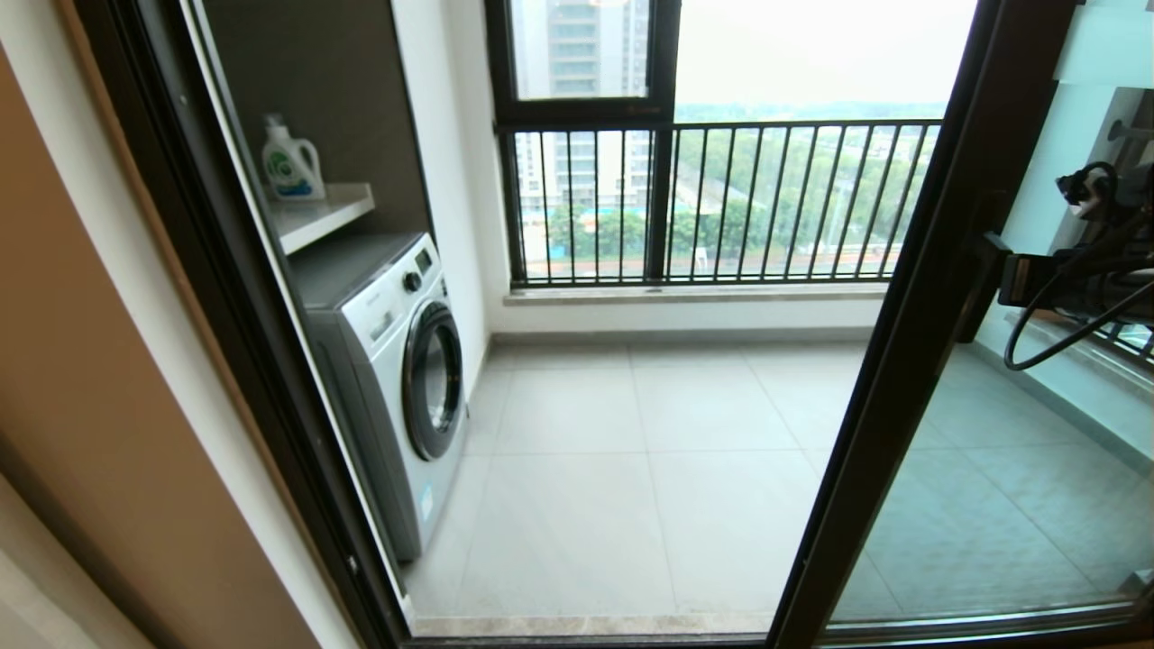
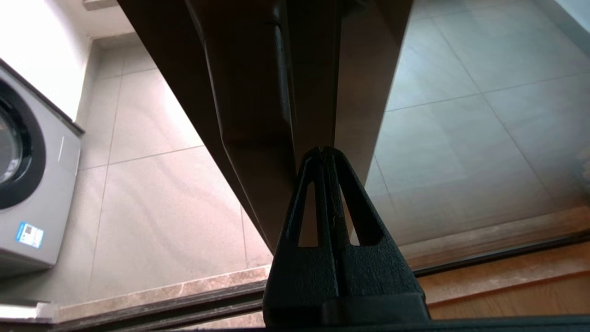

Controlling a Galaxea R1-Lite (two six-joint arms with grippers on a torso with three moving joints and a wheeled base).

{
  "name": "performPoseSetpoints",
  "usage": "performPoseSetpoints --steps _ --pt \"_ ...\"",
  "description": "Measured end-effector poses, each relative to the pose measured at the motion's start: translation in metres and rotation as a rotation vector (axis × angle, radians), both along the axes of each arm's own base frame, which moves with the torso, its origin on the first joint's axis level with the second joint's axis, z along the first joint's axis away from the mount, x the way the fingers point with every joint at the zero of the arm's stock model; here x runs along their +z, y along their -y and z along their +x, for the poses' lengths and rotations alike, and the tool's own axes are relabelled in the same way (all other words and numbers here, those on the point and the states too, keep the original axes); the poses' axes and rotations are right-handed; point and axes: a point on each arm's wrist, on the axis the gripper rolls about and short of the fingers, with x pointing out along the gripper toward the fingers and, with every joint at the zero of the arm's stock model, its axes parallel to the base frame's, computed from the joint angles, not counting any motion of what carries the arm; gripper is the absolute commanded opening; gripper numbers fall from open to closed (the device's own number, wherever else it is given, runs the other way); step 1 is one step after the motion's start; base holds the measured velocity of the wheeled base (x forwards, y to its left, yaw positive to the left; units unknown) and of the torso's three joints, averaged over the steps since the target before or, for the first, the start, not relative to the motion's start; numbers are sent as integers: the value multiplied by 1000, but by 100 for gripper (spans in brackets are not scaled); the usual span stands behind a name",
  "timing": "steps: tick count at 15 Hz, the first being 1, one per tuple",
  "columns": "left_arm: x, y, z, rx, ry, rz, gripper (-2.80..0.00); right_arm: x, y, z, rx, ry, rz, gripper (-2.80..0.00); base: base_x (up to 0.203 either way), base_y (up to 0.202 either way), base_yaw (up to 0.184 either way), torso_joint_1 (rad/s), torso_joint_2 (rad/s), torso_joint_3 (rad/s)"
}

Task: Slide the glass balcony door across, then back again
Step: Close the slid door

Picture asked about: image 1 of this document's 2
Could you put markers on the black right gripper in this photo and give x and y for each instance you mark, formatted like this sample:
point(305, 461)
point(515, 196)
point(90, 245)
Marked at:
point(1109, 284)

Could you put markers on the dark framed sliding glass door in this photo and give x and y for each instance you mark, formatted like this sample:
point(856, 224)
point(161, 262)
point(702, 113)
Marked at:
point(892, 406)

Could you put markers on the long black balcony railing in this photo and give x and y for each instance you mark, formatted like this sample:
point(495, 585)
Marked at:
point(766, 125)

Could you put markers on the long marble window sill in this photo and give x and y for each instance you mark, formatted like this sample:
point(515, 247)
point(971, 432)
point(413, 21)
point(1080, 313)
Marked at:
point(703, 294)

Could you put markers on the dark framed balcony window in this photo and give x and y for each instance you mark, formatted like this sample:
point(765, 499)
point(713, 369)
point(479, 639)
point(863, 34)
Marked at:
point(586, 111)

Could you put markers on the white front-load washing machine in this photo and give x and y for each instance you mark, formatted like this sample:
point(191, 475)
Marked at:
point(383, 361)

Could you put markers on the white laundry detergent bottle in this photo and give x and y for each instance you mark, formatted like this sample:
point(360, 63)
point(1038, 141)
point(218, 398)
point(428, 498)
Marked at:
point(290, 171)

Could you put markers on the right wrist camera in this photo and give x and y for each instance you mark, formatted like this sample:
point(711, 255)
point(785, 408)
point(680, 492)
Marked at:
point(1082, 191)

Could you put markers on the grey wall-mounted rod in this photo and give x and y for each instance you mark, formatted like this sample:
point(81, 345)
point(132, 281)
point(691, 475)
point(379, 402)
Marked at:
point(1131, 133)

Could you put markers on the white wall shelf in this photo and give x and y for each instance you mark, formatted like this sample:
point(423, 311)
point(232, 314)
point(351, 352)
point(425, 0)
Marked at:
point(320, 216)

